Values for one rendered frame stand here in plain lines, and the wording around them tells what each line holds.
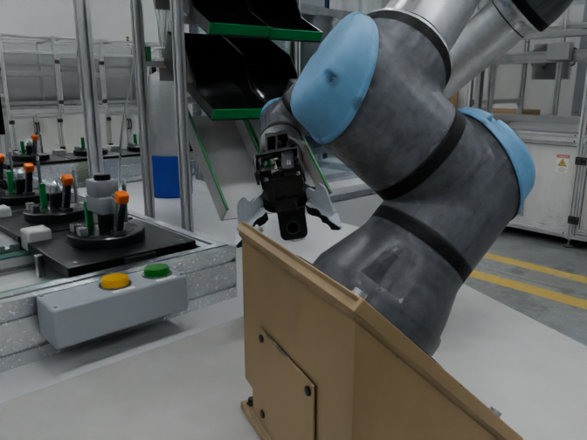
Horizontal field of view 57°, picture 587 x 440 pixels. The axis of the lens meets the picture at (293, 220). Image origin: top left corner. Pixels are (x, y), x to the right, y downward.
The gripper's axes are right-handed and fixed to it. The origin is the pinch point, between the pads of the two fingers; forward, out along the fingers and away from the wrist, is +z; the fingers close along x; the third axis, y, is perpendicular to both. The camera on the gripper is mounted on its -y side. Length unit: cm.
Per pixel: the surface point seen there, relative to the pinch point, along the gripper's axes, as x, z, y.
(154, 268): -22.5, -4.8, -4.5
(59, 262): -38.9, -8.8, -3.1
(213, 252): -15.8, -15.1, -12.2
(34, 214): -55, -34, -9
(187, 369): -17.4, 10.6, -11.1
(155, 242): -26.7, -18.9, -10.5
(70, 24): -451, -1041, -232
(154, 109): -49, -115, -28
